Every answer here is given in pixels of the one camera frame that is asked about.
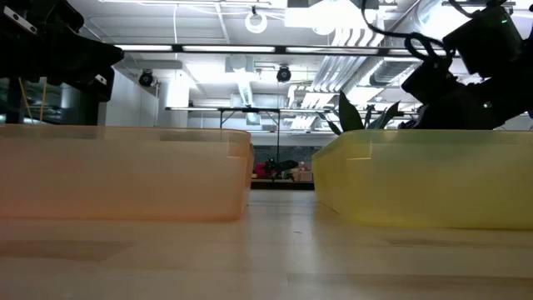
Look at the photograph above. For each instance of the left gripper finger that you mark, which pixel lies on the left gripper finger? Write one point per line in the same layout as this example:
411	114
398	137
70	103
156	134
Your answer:
87	58
105	85

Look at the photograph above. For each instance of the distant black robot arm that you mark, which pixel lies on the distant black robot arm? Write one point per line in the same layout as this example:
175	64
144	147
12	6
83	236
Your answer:
283	166

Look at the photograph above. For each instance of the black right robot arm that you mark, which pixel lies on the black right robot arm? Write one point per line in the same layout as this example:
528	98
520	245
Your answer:
483	41

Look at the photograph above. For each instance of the translucent yellow plastic bin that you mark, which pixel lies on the translucent yellow plastic bin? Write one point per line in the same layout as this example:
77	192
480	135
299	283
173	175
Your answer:
416	187

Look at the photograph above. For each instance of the translucent orange plastic bin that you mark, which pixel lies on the translucent orange plastic bin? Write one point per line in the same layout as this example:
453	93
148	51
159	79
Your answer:
125	179

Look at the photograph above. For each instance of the white light bar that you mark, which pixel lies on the white light bar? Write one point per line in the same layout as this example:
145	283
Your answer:
143	48
416	52
333	50
229	48

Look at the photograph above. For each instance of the green snake plant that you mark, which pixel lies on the green snake plant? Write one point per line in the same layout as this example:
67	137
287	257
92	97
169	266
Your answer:
349	112

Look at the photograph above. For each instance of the distant cardboard box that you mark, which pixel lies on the distant cardboard box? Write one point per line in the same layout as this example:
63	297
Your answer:
304	175

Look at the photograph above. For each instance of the red distant object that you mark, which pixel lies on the red distant object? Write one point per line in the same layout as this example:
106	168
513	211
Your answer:
260	169

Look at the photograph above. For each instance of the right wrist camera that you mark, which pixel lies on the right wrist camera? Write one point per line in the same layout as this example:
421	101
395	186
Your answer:
431	85

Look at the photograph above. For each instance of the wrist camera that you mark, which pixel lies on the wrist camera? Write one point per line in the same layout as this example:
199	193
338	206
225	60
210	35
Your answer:
18	20
431	85

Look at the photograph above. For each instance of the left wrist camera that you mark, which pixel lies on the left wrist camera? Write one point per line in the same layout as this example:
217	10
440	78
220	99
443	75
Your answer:
18	20

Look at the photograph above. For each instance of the black dome camera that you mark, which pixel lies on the black dome camera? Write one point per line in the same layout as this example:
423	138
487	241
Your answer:
283	74
146	79

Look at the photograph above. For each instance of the black overhead frame bar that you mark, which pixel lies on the black overhead frame bar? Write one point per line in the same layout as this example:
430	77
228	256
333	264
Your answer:
281	49

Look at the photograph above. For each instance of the black aluminium table frame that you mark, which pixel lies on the black aluminium table frame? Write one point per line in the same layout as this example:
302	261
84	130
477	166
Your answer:
283	185

